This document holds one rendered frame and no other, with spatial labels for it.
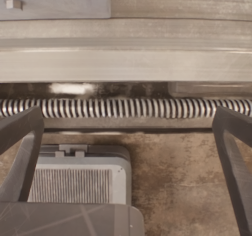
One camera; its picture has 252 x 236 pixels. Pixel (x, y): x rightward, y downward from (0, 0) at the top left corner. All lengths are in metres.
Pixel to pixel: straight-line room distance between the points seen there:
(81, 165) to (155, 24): 0.75
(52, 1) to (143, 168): 1.08
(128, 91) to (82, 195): 0.51
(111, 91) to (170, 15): 0.46
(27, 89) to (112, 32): 0.54
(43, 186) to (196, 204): 0.83
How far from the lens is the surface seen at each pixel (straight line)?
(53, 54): 0.37
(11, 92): 0.89
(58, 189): 1.07
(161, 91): 0.81
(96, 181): 1.03
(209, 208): 1.46
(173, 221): 1.44
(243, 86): 0.83
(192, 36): 0.40
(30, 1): 0.33
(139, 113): 0.47
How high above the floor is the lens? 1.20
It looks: 84 degrees down
